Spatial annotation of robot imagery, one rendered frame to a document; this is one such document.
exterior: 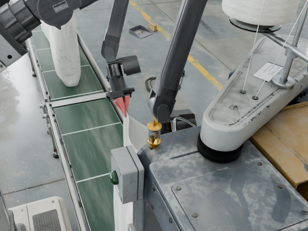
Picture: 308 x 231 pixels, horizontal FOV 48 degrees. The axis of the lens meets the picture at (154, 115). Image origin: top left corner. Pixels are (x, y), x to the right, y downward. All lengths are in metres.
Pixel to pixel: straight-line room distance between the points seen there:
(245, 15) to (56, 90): 2.08
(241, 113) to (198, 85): 2.81
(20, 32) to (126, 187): 0.42
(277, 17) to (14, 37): 0.57
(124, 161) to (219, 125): 0.19
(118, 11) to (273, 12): 0.69
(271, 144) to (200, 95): 2.61
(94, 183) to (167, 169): 1.29
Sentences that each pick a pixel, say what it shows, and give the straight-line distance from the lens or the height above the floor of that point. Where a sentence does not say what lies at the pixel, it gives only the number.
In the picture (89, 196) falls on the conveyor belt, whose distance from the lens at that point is 1.87.
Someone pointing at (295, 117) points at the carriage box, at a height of 1.33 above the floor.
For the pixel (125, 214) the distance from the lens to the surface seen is 1.36.
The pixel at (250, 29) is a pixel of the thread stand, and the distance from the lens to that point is 0.81.
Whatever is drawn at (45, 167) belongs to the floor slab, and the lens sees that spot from 2.61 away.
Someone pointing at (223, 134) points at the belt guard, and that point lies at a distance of 0.64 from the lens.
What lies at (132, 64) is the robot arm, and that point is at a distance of 1.30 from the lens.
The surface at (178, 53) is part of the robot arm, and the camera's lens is 0.91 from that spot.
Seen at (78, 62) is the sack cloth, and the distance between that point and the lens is 2.67.
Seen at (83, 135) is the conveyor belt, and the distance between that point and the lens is 2.22.
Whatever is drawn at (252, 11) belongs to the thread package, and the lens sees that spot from 0.77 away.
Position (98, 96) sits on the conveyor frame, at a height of 0.38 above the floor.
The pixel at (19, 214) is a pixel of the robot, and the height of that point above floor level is 0.26.
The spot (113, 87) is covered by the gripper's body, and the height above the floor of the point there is 1.12.
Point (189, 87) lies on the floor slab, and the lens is 3.44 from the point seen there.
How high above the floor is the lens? 1.80
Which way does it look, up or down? 37 degrees down
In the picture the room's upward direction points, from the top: 3 degrees clockwise
